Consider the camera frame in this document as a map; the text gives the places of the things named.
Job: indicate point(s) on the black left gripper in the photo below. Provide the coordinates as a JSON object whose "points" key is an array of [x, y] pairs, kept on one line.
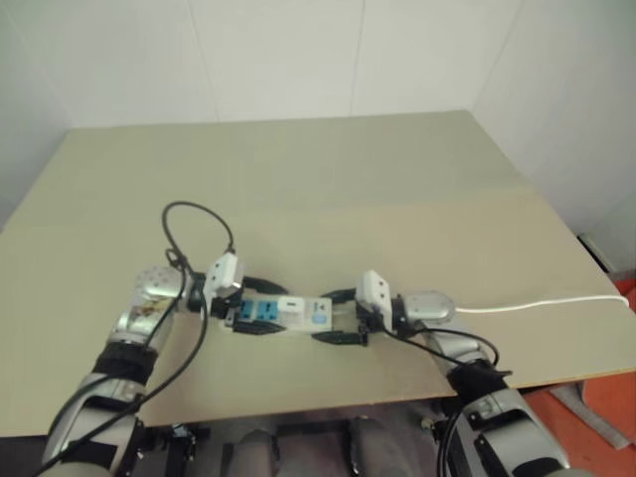
{"points": [[226, 310]]}

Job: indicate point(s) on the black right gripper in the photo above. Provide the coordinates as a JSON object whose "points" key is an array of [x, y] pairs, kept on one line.
{"points": [[373, 323]]}

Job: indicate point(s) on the white power strip blue sockets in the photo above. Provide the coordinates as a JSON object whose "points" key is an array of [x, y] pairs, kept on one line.
{"points": [[318, 315]]}

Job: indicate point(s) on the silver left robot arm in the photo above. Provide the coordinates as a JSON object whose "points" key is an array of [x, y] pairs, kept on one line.
{"points": [[149, 298]]}

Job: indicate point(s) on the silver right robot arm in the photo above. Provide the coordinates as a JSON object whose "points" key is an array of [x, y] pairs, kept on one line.
{"points": [[428, 305]]}

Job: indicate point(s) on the dark rounded shape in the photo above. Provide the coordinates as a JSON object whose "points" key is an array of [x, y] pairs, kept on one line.
{"points": [[254, 452]]}

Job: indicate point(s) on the grey table foot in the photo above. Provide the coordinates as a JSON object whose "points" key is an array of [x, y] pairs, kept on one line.
{"points": [[591, 412]]}

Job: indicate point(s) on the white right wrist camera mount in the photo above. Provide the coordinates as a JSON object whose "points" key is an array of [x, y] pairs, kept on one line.
{"points": [[372, 288]]}

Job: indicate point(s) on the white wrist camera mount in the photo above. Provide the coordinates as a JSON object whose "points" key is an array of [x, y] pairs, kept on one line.
{"points": [[372, 288], [223, 270]]}

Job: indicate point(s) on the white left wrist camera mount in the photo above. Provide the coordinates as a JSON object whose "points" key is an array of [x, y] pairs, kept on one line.
{"points": [[223, 270]]}

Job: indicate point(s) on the black bracket under table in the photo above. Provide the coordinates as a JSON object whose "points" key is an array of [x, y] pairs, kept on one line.
{"points": [[181, 439]]}

